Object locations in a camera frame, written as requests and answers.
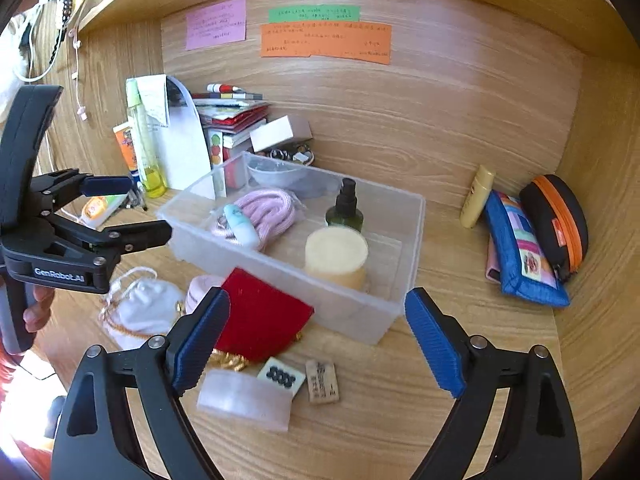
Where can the orange standing tube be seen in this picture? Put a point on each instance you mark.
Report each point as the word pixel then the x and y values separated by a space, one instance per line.
pixel 125 147

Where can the white paper bag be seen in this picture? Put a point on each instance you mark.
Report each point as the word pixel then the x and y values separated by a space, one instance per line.
pixel 185 145

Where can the yellow-green spray bottle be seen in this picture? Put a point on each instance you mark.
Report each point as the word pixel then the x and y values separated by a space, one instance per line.
pixel 150 175

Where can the white orange tube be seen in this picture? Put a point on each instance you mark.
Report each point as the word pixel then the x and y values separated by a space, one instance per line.
pixel 97 211

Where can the grey bowl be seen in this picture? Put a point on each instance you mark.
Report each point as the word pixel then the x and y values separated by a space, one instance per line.
pixel 275 175

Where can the yellow tube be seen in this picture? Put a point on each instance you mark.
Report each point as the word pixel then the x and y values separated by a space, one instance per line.
pixel 475 200

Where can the translucent plastic case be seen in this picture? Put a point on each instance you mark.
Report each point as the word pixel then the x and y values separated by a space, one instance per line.
pixel 240 400

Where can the wooden tile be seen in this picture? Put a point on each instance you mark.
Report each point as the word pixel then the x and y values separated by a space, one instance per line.
pixel 322 380

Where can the stack of books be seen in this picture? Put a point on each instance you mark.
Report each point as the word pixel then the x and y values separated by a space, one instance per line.
pixel 235 117

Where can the pink flat case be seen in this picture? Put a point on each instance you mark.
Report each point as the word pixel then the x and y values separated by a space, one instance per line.
pixel 492 265

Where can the black orange zip case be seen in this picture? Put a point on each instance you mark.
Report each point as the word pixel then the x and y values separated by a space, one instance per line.
pixel 555 215

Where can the red white marker pen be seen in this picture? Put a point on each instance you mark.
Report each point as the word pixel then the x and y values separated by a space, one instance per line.
pixel 225 88

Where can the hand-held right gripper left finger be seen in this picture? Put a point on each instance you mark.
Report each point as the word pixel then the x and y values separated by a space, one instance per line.
pixel 200 342

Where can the pink paper note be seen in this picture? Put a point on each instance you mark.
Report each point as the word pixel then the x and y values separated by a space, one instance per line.
pixel 215 22

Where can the green paper note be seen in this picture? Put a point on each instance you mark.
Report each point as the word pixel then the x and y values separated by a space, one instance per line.
pixel 315 14

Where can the blue patchwork pouch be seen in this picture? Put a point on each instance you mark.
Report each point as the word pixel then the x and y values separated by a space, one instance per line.
pixel 520 250

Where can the red velvet pouch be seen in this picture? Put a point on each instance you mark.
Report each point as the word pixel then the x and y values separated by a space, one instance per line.
pixel 265 315

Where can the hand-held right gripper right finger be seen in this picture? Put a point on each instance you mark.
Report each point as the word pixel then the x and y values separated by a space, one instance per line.
pixel 435 345

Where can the clear plastic storage bin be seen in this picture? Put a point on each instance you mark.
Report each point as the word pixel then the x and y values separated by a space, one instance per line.
pixel 385 305

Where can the white paper slip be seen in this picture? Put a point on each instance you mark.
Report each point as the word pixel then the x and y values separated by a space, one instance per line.
pixel 154 97

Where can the dark green spray bottle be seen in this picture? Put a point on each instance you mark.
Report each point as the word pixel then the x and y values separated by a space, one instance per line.
pixel 345 215

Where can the person's left hand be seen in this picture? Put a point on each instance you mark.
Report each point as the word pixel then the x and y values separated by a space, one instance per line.
pixel 36 307

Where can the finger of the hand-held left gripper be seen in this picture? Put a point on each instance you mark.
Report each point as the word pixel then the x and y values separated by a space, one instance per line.
pixel 107 185
pixel 150 232

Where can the white box with coloured dots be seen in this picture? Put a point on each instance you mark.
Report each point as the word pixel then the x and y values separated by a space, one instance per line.
pixel 216 147

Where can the white cardboard box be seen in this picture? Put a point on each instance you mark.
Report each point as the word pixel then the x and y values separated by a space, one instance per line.
pixel 272 132

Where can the orange paper note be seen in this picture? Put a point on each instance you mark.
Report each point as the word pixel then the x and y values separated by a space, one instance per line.
pixel 325 42

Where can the white mahjong tile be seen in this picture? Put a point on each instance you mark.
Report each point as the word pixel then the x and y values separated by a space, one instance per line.
pixel 280 375

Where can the light blue small bottle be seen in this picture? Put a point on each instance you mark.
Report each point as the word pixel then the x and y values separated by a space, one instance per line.
pixel 241 225

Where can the wooden desktop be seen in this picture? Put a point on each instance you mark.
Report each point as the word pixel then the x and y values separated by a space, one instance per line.
pixel 450 270

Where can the round cream jar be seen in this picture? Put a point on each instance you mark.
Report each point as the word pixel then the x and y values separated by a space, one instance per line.
pixel 335 255

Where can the dish of small trinkets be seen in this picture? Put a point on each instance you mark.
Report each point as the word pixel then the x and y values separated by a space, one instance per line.
pixel 295 155

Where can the black studded headband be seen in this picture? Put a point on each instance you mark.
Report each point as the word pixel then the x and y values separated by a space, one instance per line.
pixel 62 15

